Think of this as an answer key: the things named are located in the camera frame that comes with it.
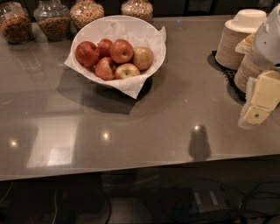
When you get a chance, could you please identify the back stack paper bowls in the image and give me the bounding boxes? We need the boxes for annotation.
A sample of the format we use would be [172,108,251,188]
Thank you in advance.
[215,9,266,70]

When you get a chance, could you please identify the stack paper bowls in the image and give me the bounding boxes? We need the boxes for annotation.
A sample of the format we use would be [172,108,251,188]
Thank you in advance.
[215,9,266,70]
[234,33,267,95]

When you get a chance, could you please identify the red apple front left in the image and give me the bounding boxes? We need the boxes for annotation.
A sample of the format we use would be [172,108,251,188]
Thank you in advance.
[94,57,117,81]

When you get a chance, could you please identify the red yellow apple front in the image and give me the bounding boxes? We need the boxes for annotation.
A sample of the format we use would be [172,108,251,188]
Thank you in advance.
[115,63,140,80]

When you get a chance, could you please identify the yellow green apple right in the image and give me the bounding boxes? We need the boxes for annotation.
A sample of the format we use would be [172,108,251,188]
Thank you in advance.
[133,46,154,70]

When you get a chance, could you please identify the white paper liner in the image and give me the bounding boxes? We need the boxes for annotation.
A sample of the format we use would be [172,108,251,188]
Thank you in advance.
[63,24,167,100]

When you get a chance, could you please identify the glass jar mixed grains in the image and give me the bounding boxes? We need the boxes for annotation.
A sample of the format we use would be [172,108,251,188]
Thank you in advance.
[121,0,153,22]

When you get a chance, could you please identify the front stack paper bowls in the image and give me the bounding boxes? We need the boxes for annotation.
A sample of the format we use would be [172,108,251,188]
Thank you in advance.
[234,33,267,95]

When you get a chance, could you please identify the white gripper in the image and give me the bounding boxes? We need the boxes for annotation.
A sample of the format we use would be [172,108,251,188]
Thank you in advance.
[235,4,280,125]

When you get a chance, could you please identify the small red apple back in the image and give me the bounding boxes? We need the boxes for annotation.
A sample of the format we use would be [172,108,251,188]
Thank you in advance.
[98,38,112,58]

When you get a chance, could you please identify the dark red apple far left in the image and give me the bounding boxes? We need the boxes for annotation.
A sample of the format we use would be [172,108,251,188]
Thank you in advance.
[75,41,100,68]

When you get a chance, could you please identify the black cables under table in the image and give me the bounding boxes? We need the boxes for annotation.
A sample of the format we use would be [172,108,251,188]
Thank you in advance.
[174,180,280,224]

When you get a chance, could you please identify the glass jar light cereal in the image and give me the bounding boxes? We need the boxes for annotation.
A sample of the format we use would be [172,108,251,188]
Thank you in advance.
[70,0,104,30]

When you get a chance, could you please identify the red apple top centre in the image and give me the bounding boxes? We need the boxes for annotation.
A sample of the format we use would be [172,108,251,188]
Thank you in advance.
[109,39,134,64]

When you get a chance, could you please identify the glass jar of granola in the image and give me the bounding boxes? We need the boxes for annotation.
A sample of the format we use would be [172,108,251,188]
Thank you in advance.
[0,1,32,45]

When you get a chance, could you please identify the black rubber mat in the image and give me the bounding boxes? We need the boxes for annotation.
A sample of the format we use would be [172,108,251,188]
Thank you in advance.
[209,51,246,104]

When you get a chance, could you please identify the glass jar dark cereal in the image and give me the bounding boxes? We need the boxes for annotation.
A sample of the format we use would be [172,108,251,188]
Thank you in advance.
[33,0,71,41]

